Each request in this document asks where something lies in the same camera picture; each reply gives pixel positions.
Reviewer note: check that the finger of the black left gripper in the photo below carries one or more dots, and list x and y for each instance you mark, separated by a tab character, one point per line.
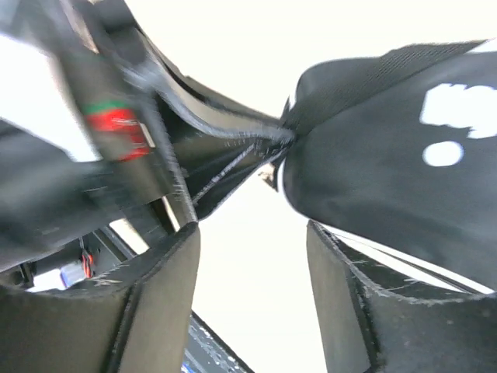
205	170
199	106

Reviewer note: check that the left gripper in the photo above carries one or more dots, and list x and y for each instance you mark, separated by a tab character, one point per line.
82	141

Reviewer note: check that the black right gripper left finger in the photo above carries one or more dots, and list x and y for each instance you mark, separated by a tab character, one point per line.
133	318

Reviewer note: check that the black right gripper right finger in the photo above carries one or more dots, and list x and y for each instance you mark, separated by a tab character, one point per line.
375	319

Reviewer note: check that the black racket cover bag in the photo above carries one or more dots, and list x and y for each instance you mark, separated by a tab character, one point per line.
399	153

